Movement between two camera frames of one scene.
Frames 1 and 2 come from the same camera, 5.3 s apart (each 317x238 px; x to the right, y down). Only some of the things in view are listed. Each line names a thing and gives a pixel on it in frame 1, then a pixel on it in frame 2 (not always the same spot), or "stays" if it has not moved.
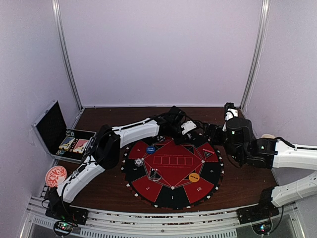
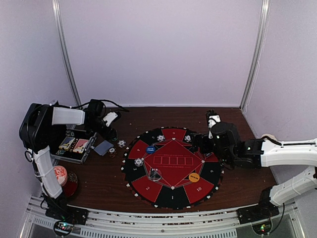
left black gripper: (185, 139) to (107, 135)
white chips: (138, 162) stays
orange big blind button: (194, 177) stays
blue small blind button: (150, 149) stays
